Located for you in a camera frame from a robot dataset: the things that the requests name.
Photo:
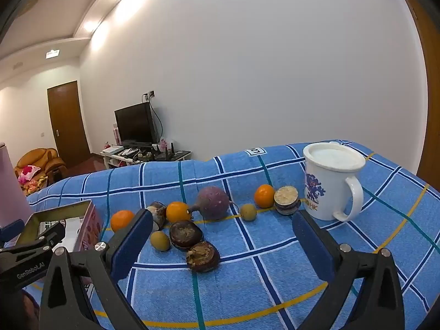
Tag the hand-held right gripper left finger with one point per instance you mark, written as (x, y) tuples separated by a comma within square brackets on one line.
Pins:
[(132, 244)]

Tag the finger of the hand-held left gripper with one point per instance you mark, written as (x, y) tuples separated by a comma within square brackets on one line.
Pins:
[(12, 230), (37, 244)]

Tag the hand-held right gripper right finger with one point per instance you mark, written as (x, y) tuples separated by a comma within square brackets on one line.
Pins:
[(311, 244)]

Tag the large orange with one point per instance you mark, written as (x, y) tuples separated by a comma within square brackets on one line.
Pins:
[(122, 220)]

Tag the small brown round fruit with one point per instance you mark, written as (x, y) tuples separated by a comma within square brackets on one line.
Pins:
[(248, 211), (160, 240)]

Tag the cut taro piece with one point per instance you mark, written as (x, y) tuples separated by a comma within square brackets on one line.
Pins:
[(287, 200), (160, 213)]

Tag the pink cardboard box tray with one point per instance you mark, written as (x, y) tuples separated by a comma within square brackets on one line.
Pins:
[(91, 227)]

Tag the brown taro root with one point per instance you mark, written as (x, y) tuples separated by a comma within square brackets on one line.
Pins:
[(202, 256)]

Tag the purple round radish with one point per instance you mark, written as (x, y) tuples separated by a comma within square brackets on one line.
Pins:
[(213, 202)]

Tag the pink tin lid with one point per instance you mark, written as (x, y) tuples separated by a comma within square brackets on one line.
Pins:
[(12, 185)]

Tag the pink floral cushion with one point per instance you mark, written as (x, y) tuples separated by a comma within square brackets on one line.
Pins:
[(29, 173)]

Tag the floral white paper cup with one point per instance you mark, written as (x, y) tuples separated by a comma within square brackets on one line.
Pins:
[(326, 185)]

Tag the orange sofa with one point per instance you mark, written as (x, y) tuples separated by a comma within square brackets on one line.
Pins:
[(37, 154)]

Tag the blue plaid blanket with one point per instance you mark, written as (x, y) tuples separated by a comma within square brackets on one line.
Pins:
[(240, 282)]

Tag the white television stand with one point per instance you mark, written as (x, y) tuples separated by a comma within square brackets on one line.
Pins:
[(113, 160)]

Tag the flat white box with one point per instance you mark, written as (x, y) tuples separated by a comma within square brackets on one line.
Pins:
[(112, 148)]

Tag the black router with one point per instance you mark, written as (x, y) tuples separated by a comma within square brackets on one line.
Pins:
[(172, 149)]

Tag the pink floral bag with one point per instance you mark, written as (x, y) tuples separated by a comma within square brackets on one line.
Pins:
[(163, 144)]

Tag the pink box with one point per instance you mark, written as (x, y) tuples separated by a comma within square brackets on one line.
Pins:
[(117, 134)]

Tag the black television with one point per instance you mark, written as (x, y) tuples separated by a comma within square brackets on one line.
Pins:
[(134, 123)]

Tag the brown wooden door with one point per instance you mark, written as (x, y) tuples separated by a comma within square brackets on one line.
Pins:
[(67, 120)]

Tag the wall power outlet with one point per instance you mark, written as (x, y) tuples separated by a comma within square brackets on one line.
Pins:
[(150, 95)]

